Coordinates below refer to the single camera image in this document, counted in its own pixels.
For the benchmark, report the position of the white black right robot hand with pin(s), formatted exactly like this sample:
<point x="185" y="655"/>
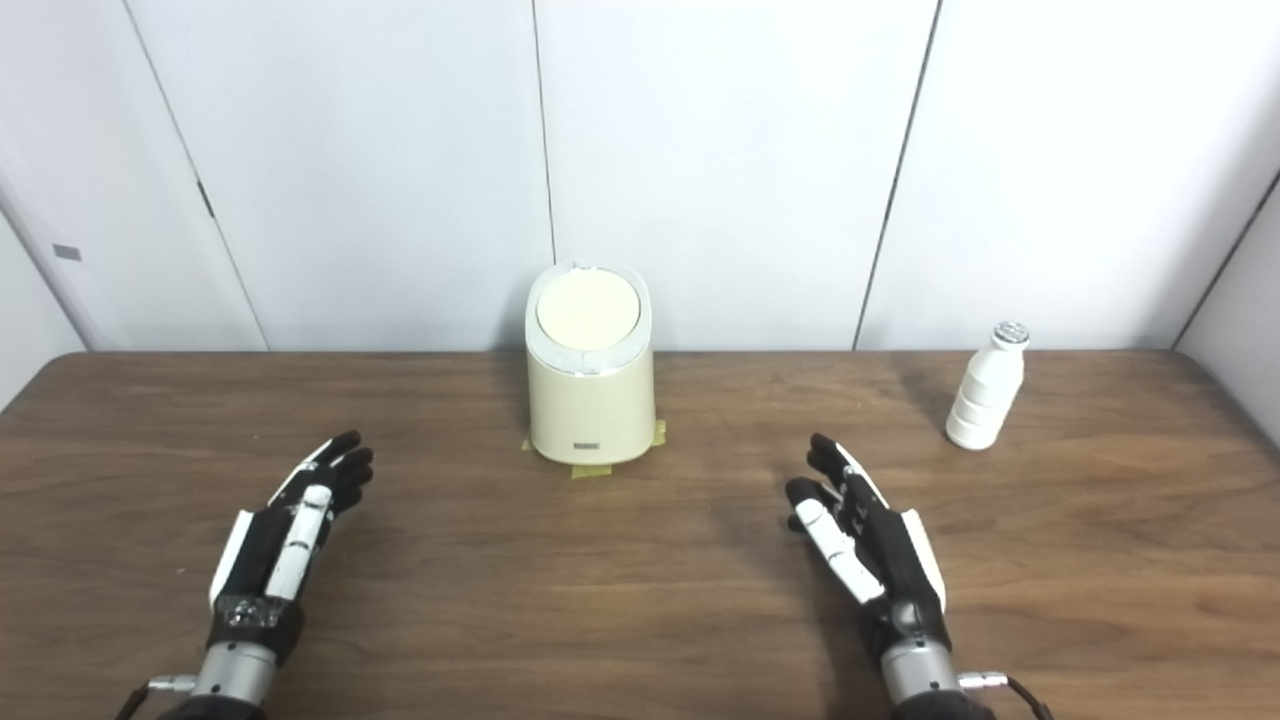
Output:
<point x="895" y="560"/>

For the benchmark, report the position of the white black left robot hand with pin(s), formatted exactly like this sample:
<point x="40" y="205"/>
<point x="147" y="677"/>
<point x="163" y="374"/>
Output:
<point x="265" y="560"/>

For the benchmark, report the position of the small white plastic bottle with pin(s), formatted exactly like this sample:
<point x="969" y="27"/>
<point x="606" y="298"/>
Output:
<point x="985" y="395"/>

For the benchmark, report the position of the cream-colored bin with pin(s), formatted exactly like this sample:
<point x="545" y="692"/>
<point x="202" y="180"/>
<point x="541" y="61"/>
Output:
<point x="590" y="410"/>

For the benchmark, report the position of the cream round bin lid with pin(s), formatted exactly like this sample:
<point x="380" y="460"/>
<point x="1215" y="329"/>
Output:
<point x="588" y="310"/>

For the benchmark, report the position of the small gray wall label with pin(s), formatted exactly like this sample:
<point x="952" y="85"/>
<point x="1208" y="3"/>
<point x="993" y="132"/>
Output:
<point x="67" y="252"/>

